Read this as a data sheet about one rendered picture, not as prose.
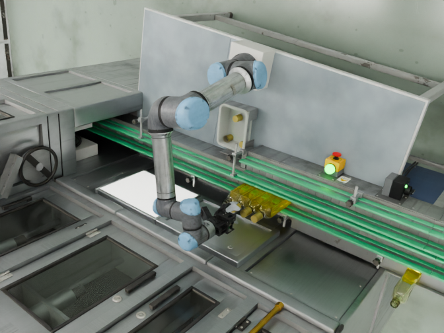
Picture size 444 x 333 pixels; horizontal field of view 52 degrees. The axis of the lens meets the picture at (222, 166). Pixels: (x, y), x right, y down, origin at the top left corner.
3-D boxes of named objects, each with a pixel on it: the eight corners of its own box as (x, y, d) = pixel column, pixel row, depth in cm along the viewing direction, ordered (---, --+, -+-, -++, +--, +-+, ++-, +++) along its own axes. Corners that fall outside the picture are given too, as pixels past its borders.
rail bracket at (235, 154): (238, 170, 230) (223, 178, 220) (242, 139, 223) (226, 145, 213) (244, 172, 228) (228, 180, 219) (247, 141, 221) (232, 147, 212)
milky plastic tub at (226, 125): (225, 139, 246) (215, 143, 240) (229, 99, 237) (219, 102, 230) (252, 149, 237) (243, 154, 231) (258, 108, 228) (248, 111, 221)
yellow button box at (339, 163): (330, 168, 213) (322, 172, 208) (332, 152, 210) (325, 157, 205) (343, 172, 210) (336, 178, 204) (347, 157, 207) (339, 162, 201)
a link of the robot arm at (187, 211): (168, 201, 176) (171, 226, 180) (189, 206, 170) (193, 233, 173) (182, 193, 182) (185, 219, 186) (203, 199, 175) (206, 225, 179)
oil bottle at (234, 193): (250, 187, 229) (224, 203, 213) (252, 178, 227) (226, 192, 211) (260, 191, 226) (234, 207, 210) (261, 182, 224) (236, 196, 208)
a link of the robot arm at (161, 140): (135, 96, 171) (148, 219, 184) (156, 98, 164) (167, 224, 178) (158, 92, 180) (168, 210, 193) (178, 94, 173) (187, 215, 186)
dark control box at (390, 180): (387, 187, 199) (380, 194, 193) (392, 171, 196) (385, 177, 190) (406, 194, 195) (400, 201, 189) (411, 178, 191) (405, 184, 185)
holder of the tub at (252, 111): (225, 148, 249) (217, 152, 243) (230, 100, 237) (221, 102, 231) (252, 158, 240) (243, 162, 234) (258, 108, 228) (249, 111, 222)
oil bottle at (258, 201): (270, 195, 223) (246, 211, 207) (272, 185, 220) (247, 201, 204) (281, 199, 220) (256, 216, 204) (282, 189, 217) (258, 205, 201)
